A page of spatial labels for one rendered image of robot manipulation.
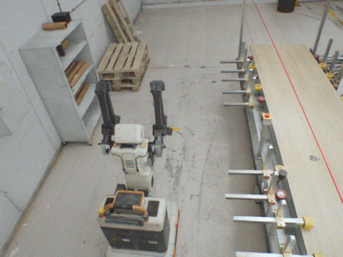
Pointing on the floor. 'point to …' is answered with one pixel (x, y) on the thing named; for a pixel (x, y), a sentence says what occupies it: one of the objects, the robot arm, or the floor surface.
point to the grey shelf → (37, 67)
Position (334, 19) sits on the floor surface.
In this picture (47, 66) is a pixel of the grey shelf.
